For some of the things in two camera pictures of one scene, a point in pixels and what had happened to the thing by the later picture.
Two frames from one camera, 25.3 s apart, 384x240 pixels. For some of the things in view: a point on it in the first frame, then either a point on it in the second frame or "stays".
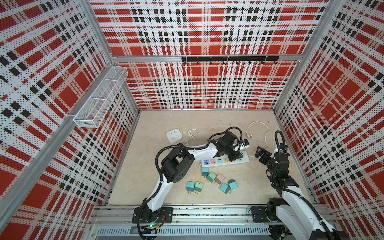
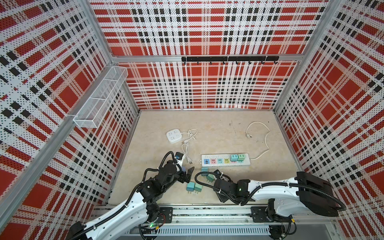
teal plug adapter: [190, 186] stays
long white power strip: [224, 161] stays
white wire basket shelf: [92, 111] stays
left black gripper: [236, 155] -> [182, 178]
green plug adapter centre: [211, 177] stays
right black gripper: [262, 151] -> [222, 198]
